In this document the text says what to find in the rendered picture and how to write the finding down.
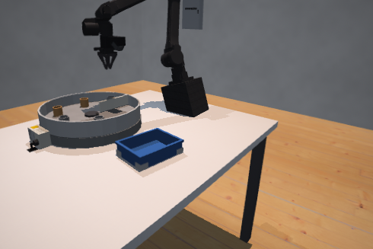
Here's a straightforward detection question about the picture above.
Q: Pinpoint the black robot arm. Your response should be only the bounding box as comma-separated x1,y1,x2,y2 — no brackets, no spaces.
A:
82,0,194,85

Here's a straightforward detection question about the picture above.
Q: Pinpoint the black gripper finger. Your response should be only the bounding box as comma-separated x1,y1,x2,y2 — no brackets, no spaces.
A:
98,53,110,69
108,53,117,69

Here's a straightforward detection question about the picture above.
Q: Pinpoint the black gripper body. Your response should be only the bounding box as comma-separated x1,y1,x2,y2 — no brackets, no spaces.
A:
94,35,117,54

